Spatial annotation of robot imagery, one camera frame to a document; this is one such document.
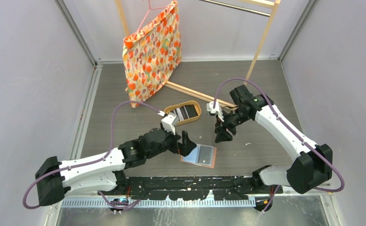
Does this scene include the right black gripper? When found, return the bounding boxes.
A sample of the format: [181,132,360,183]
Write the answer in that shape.
[215,108,251,143]

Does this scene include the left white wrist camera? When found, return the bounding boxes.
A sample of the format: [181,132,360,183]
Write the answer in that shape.
[158,111,178,135]

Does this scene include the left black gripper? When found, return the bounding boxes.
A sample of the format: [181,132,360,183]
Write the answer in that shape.
[146,124,196,159]

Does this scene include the tan oval card tray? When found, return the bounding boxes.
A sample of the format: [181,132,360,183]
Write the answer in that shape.
[164,100,202,126]

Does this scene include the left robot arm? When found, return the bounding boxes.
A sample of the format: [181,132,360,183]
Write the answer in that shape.
[35,128,197,207]

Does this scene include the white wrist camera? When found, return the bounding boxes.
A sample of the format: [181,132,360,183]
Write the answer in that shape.
[206,101,224,122]
[158,111,178,135]

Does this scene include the wooden clothes rack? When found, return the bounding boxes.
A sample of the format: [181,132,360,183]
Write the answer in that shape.
[114,0,281,108]

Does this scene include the pink wire hanger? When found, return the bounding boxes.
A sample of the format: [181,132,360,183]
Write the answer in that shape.
[136,0,167,33]

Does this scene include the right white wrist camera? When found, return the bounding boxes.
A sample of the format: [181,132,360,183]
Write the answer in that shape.
[206,101,224,122]

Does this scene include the floral orange fabric bag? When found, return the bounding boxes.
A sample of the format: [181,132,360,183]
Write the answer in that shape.
[122,0,182,108]

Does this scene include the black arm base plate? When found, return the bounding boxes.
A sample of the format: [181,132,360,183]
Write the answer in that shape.
[103,176,277,201]

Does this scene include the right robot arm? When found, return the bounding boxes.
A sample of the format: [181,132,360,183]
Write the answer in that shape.
[206,85,333,194]

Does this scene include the dark credit card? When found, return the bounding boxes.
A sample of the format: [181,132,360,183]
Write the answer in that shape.
[198,145,215,166]

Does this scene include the stack of credit cards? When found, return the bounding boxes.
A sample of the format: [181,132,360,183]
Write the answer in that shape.
[170,105,199,122]

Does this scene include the pink leather card holder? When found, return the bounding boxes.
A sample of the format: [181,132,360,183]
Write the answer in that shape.
[180,144,217,169]

